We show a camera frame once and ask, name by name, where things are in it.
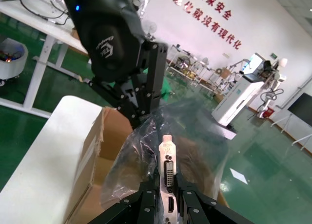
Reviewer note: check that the brown cardboard box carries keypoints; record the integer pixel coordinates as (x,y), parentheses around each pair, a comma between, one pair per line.
(90,160)

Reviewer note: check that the metal shelf rack with parts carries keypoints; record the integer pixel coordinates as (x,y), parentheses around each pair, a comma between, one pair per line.
(195,73)

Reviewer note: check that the black screen on stand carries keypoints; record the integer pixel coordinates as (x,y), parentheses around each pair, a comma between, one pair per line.
(301,107)

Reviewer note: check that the translucent grey antistatic bag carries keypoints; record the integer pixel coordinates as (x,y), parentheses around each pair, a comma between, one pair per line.
(200,136)

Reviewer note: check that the graphics card with silver bracket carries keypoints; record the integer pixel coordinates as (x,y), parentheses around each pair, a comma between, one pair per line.
(168,170)

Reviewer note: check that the white paper sheet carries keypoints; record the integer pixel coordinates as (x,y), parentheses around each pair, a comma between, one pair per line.
(239,176)

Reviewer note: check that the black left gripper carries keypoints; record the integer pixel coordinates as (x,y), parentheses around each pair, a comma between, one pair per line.
(109,26)

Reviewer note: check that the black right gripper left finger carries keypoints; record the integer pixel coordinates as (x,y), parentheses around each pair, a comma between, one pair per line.
(141,207)

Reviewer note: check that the green exit sign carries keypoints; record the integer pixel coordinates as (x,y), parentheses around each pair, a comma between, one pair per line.
(274,55)

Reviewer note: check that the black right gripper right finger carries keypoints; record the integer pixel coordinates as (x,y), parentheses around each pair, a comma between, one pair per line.
(197,209)

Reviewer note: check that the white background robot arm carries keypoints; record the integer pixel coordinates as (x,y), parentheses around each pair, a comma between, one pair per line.
(268,99)

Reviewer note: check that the white kiosk machine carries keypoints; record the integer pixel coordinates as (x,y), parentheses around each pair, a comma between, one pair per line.
(234,104)

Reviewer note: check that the round white tub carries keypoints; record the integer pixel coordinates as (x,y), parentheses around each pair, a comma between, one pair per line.
(14,68)

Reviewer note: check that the white workshop desk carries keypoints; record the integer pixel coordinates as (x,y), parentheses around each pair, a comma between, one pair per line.
(29,17)

